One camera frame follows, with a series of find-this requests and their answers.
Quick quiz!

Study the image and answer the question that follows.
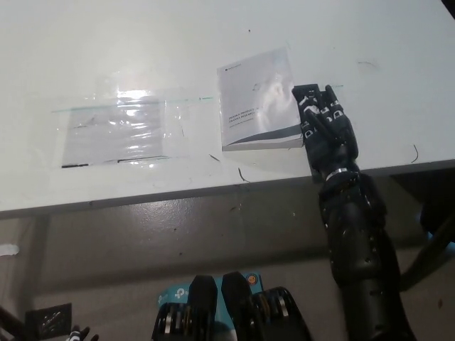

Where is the clear plastic sheet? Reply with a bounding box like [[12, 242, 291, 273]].
[[51, 92, 191, 171]]

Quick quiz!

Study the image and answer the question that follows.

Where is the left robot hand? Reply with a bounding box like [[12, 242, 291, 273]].
[[68, 325, 100, 341]]

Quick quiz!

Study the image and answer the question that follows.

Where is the dark diagonal table frame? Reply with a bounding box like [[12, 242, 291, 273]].
[[400, 198, 455, 293]]

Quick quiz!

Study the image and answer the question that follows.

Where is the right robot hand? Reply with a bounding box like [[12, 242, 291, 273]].
[[291, 84, 361, 185]]

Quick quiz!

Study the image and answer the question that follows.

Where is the white grey paperback manual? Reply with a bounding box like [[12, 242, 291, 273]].
[[216, 45, 305, 153]]

